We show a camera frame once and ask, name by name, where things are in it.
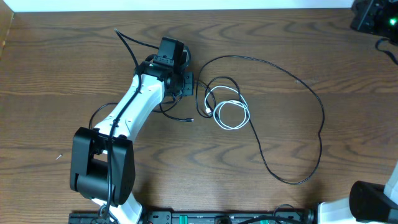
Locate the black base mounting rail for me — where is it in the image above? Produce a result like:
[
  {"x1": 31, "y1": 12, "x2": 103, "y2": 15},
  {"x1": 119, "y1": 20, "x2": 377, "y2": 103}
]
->
[{"x1": 67, "y1": 209, "x2": 318, "y2": 224}]

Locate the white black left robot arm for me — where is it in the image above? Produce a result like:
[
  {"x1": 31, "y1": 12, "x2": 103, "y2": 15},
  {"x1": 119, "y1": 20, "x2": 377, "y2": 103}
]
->
[{"x1": 70, "y1": 61, "x2": 194, "y2": 223}]

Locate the white USB cable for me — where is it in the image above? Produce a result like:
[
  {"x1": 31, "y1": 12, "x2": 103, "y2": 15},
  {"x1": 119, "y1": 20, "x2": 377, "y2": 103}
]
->
[{"x1": 203, "y1": 85, "x2": 251, "y2": 131}]

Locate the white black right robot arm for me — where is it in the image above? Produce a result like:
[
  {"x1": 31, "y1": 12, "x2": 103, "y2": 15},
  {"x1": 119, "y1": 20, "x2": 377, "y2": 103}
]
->
[{"x1": 315, "y1": 0, "x2": 397, "y2": 224}]

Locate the brown cardboard side panel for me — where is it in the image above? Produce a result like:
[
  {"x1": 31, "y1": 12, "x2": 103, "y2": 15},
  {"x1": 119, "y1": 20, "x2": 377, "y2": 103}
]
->
[{"x1": 0, "y1": 0, "x2": 14, "y2": 55}]

